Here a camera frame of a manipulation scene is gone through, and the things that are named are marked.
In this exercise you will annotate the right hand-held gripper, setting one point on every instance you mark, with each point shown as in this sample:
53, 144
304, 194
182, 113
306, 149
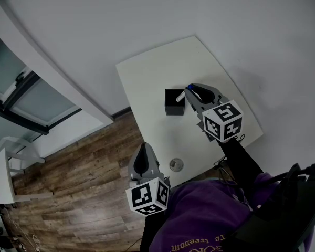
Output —
223, 122

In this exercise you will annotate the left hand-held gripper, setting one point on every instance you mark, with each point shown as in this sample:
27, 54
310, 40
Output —
147, 197

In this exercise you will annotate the white pen with blue cap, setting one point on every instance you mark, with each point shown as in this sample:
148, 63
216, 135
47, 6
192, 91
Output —
180, 96

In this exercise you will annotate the black square pen holder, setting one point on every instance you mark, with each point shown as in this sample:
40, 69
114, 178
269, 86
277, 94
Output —
174, 109

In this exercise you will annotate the person's right forearm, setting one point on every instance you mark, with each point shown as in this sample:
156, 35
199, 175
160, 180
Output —
239, 161

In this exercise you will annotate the person's left forearm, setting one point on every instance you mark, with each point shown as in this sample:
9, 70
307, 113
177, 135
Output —
149, 232

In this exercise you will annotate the white square table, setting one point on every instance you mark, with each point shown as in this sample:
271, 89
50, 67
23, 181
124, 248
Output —
160, 69

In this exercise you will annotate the person's purple shirt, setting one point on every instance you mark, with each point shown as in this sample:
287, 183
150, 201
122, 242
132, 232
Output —
199, 214

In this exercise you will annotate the white window ledge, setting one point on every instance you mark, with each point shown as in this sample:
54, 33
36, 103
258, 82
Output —
68, 132

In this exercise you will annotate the black framed window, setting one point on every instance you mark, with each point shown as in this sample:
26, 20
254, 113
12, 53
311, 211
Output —
42, 106

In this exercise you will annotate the small white side table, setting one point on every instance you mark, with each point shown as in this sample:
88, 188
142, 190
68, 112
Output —
1, 177

